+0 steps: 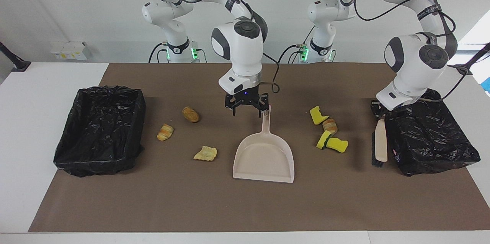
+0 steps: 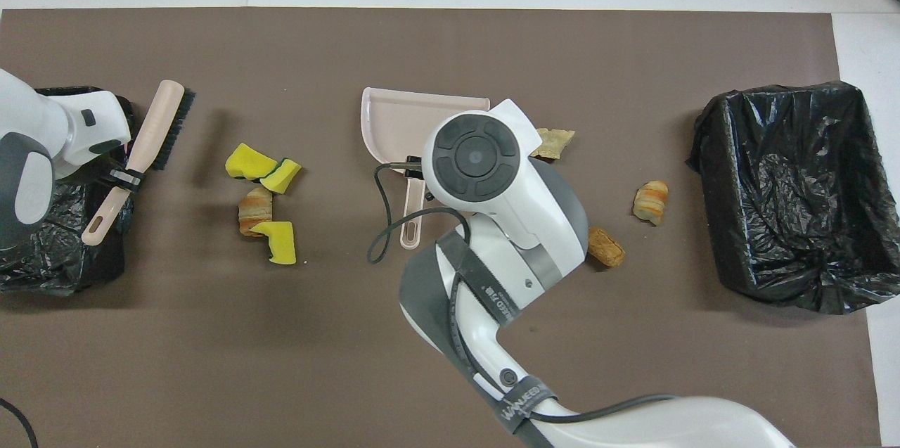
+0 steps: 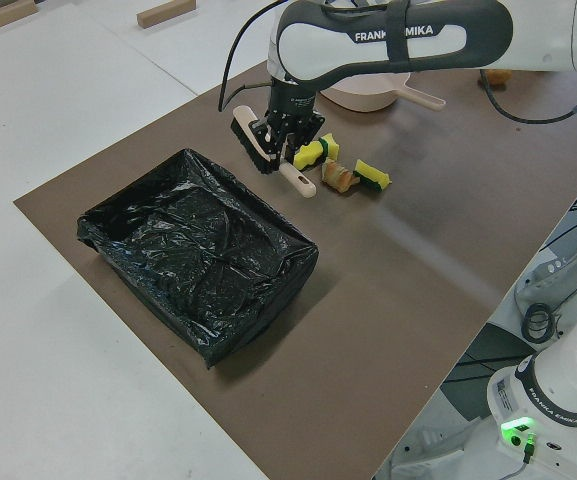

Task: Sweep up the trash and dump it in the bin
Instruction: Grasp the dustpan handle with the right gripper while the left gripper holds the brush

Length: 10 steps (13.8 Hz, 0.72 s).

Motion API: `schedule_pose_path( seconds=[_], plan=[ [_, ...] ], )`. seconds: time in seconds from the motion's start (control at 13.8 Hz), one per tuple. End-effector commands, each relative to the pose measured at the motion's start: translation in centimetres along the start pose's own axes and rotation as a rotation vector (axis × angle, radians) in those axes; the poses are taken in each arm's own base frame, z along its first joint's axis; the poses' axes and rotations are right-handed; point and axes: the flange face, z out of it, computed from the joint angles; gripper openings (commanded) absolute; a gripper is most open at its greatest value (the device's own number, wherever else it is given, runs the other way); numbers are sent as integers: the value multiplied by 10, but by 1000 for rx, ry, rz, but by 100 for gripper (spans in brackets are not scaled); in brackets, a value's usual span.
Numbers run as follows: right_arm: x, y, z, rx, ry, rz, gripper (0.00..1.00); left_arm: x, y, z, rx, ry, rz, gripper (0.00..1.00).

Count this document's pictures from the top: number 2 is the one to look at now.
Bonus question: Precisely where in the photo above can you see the beige plastic dustpan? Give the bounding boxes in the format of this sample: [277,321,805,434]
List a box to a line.
[361,87,493,249]

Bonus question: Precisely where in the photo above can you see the beige brush with black bristles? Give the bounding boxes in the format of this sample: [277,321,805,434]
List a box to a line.
[81,79,196,246]

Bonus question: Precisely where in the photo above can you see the yellow green sponge piece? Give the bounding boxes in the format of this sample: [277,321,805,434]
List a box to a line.
[260,158,303,195]
[225,143,279,181]
[250,221,298,266]

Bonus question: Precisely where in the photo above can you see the brown bread roll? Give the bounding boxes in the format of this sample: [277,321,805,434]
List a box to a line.
[587,226,626,268]

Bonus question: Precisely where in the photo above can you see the bin covered with black bag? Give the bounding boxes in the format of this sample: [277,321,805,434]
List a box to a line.
[0,86,136,296]

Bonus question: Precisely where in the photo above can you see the open bin with black bag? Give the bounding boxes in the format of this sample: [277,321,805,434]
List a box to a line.
[687,80,900,315]

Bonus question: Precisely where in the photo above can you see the flat yellow pastry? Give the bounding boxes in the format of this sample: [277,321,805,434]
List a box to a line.
[529,127,576,161]

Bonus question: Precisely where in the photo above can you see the brown table mat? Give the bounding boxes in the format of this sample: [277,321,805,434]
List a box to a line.
[0,8,881,448]

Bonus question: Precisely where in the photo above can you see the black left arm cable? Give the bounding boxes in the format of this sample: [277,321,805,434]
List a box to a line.
[0,397,39,448]

